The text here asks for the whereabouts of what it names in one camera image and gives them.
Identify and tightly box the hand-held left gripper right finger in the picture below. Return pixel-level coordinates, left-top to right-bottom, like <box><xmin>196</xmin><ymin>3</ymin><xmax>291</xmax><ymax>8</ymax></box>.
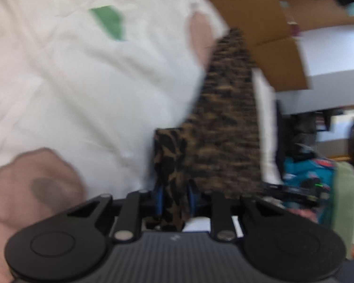
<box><xmin>186</xmin><ymin>181</ymin><xmax>287</xmax><ymax>241</ymax></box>

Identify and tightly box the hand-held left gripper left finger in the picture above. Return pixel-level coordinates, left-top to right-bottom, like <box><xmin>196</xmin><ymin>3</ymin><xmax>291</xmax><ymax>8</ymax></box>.
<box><xmin>67</xmin><ymin>188</ymin><xmax>164</xmax><ymax>241</ymax></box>

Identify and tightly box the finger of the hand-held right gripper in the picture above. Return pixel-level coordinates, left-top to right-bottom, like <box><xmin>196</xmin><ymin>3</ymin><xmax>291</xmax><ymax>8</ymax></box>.
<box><xmin>261</xmin><ymin>182</ymin><xmax>287</xmax><ymax>198</ymax></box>

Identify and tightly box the leopard print garment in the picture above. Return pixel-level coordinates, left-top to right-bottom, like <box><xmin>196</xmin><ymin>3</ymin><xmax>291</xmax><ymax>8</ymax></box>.
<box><xmin>143</xmin><ymin>28</ymin><xmax>264</xmax><ymax>232</ymax></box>

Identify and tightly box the black clothes heap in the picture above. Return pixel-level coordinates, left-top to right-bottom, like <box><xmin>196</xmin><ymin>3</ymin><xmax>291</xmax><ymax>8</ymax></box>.
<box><xmin>289</xmin><ymin>112</ymin><xmax>319</xmax><ymax>160</ymax></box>

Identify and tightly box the teal patterned cloth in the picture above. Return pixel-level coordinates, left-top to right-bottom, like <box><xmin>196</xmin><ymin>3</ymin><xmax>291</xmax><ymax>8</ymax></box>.
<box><xmin>282</xmin><ymin>156</ymin><xmax>338</xmax><ymax>225</ymax></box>

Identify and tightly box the light green cloth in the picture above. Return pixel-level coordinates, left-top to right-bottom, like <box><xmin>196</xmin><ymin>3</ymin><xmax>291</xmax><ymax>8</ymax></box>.
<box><xmin>332</xmin><ymin>163</ymin><xmax>354</xmax><ymax>245</ymax></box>

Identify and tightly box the cream bear printed blanket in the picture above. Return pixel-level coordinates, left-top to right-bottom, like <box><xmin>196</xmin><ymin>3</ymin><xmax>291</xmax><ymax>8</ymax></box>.
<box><xmin>0</xmin><ymin>0</ymin><xmax>279</xmax><ymax>283</ymax></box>

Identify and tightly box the brown cardboard sheet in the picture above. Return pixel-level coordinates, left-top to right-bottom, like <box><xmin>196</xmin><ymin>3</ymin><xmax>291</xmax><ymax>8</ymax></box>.
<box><xmin>186</xmin><ymin>0</ymin><xmax>313</xmax><ymax>92</ymax></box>

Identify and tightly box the tall cardboard box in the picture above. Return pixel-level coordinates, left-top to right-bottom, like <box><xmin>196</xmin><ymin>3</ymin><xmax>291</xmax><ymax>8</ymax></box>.
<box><xmin>279</xmin><ymin>0</ymin><xmax>354</xmax><ymax>31</ymax></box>

